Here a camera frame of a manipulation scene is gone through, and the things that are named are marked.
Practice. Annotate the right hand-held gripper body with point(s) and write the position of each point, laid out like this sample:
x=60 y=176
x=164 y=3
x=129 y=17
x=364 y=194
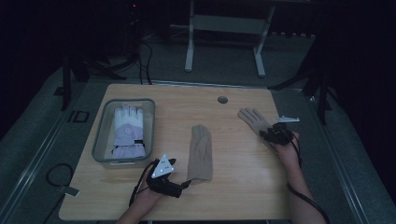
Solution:
x=281 y=133

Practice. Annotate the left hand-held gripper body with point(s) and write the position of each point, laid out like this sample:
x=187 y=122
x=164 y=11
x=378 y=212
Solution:
x=162 y=179

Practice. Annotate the beige glove with dark button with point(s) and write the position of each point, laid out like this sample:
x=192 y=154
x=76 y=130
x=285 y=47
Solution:
x=253 y=119

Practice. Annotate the plain beige glove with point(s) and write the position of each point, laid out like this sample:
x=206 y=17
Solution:
x=200 y=152

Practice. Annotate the purple and white ski glove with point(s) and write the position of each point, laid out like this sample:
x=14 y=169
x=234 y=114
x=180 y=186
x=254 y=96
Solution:
x=128 y=130

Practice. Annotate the clear plastic bin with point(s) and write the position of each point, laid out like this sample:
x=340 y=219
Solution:
x=126 y=133

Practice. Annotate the person's right hand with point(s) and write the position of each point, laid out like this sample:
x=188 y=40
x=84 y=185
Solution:
x=288 y=152

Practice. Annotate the person's left hand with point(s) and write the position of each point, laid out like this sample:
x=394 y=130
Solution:
x=148 y=194

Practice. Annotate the round grey table grommet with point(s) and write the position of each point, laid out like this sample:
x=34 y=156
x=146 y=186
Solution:
x=222 y=100

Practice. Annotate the black tripod stand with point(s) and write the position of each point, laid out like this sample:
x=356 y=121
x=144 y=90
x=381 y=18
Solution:
x=322 y=93
x=66 y=84

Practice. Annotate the grey flat tag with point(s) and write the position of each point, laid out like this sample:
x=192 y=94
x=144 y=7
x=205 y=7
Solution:
x=69 y=190

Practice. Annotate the black rectangular floor bracket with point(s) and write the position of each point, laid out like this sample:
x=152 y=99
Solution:
x=74 y=116

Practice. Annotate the white metal desk frame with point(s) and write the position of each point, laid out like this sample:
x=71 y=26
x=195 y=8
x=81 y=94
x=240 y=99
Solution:
x=230 y=24

